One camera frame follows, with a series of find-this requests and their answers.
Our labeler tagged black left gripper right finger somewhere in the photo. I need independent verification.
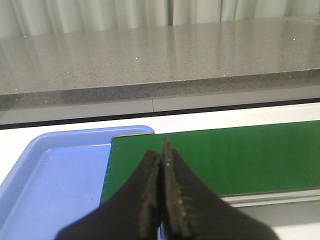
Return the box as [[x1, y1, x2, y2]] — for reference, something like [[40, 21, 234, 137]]
[[161, 136, 278, 240]]

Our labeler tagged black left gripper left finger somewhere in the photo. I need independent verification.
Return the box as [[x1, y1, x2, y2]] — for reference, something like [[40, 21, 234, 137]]
[[55, 150, 161, 240]]

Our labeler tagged blue plastic tray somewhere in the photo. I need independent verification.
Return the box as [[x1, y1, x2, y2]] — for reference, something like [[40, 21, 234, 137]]
[[0, 125, 154, 240]]

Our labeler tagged green conveyor belt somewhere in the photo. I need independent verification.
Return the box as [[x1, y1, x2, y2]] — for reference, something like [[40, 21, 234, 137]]
[[99, 120, 320, 206]]

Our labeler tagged grey stone countertop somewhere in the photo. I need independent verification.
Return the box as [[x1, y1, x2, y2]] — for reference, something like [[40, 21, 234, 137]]
[[0, 15, 320, 111]]

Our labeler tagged white curtain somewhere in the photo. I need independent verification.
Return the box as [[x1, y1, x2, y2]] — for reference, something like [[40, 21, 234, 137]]
[[0, 0, 320, 38]]

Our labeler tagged aluminium conveyor frame rail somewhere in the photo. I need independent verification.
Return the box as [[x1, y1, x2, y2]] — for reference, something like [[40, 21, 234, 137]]
[[221, 189, 320, 208]]

